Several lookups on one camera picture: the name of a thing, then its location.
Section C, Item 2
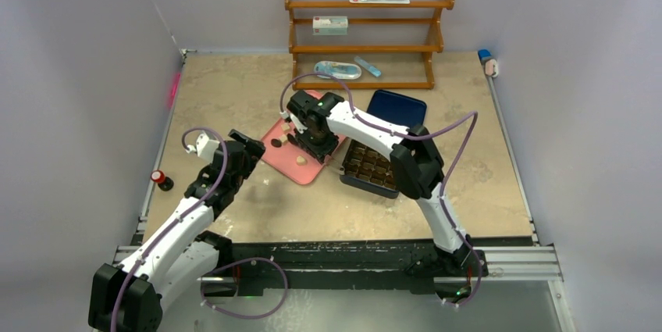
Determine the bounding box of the dark blue tin lid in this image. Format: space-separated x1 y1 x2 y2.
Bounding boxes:
366 89 427 128

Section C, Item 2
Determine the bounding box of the pink plastic tray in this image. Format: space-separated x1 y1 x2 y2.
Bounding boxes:
262 91 345 185

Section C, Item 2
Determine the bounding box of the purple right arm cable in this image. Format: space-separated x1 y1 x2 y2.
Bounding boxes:
279 72 479 309

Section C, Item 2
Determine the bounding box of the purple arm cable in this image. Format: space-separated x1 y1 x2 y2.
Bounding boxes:
279 72 479 309
109 127 289 332

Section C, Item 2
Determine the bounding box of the wooden shelf rack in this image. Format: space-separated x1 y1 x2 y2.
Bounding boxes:
284 0 455 90

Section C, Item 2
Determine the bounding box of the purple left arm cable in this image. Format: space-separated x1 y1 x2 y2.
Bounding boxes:
109 127 289 332

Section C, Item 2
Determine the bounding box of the blue white corner device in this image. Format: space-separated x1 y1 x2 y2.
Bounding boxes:
477 49 499 78

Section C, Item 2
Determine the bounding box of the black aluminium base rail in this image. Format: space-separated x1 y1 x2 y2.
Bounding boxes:
125 231 561 305

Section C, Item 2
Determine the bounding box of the red black button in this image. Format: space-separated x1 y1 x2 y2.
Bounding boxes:
150 170 174 191

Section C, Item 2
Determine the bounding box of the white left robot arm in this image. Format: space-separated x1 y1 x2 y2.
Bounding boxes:
88 127 265 331

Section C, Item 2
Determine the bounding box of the blue chocolate tin box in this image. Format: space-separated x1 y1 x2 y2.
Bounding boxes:
340 140 400 199

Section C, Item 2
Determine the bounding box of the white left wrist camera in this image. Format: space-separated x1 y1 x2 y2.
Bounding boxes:
184 131 220 163

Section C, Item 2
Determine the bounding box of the light blue oval package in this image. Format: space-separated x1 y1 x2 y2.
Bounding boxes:
314 60 362 80

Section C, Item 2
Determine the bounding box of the light blue small tube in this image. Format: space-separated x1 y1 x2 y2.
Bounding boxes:
354 56 382 78

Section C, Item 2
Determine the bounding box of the white green small box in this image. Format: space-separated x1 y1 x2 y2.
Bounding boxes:
311 16 349 36

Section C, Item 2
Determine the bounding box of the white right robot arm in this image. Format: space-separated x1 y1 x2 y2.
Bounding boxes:
279 91 471 275

